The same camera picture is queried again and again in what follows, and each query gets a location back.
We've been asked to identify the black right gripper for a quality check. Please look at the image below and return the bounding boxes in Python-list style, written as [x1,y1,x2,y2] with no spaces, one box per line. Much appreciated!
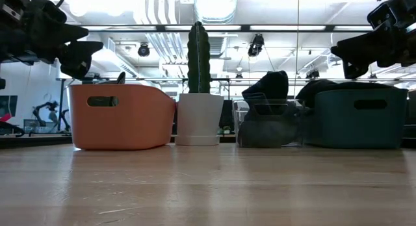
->
[330,21,416,81]

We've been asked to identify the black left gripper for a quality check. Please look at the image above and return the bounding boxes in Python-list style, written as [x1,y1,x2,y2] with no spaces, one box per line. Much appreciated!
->
[0,0,105,81]

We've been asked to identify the olive green cap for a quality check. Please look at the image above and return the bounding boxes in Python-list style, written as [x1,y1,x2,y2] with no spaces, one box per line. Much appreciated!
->
[296,79,339,108]
[337,81,396,91]

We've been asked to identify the navy blue cap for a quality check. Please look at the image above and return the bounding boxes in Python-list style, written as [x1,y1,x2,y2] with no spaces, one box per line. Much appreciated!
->
[241,70,289,116]
[237,112,302,148]

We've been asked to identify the black ceiling spotlight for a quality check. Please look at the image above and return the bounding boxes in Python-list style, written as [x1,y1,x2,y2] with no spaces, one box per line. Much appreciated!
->
[137,42,151,57]

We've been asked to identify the teal plastic bin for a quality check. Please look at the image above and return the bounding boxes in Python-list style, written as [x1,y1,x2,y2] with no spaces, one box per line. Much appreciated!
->
[304,87,409,150]

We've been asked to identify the orange plastic bin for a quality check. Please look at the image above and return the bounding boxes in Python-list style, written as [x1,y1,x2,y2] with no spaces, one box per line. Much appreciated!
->
[66,84,177,151]

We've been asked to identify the green cactus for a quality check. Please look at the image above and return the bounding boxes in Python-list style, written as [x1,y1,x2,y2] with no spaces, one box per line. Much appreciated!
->
[187,20,212,94]

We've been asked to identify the clear plastic container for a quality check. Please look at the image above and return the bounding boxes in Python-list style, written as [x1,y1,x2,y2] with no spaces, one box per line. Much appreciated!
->
[232,98,306,148]

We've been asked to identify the white hexagonal plant pot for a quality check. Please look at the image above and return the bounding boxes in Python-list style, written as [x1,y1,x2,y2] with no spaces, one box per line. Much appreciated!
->
[174,92,225,147]

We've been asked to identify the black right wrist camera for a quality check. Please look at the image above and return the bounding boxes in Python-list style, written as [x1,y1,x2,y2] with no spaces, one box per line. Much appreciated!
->
[367,0,409,31]

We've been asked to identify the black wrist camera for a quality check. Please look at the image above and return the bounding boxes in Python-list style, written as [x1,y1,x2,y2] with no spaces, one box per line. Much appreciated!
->
[0,0,23,23]
[367,0,409,31]

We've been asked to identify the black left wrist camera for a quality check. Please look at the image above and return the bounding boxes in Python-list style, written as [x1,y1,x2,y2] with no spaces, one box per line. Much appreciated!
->
[0,0,23,23]

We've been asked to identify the dark wall monitor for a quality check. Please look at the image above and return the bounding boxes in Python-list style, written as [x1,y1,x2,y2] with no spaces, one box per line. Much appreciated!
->
[0,95,19,118]

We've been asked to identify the black overhead camera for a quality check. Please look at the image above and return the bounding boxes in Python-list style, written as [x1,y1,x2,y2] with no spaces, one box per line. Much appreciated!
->
[247,33,265,57]

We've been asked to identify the black aluminium table frame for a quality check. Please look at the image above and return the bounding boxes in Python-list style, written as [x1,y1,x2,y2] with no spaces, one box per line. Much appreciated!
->
[0,134,416,149]

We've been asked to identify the silver ceiling duct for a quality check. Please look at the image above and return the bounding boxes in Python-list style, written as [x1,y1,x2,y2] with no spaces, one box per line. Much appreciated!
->
[193,0,240,24]

